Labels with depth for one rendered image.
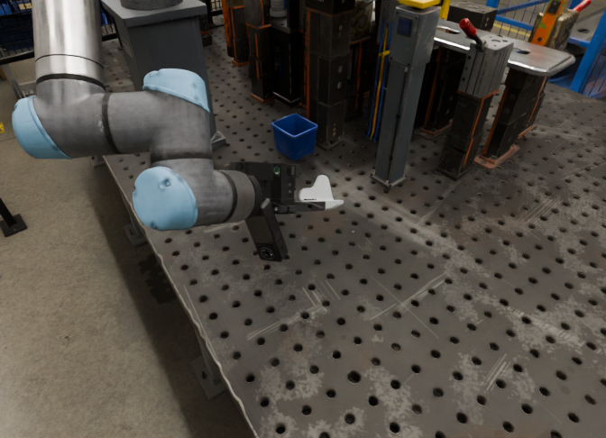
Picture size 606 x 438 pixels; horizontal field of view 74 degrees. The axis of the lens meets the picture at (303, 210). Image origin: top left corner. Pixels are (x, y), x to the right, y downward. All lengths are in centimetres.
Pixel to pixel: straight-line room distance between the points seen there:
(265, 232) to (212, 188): 15
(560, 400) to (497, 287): 24
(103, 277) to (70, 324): 24
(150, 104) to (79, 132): 9
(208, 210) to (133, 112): 14
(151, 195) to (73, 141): 11
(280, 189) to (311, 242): 33
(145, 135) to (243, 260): 47
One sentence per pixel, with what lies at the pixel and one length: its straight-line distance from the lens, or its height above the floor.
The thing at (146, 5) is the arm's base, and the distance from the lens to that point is 114.
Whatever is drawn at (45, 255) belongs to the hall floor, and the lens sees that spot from 220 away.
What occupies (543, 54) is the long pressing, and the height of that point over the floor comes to 100.
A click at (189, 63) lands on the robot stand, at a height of 96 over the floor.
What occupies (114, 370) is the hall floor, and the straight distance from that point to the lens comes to 168.
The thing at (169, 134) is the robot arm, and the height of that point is 113.
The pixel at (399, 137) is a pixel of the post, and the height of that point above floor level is 85.
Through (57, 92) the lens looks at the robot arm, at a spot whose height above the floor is 117.
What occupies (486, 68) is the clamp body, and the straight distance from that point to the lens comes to 105.
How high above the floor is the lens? 138
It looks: 41 degrees down
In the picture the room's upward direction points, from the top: straight up
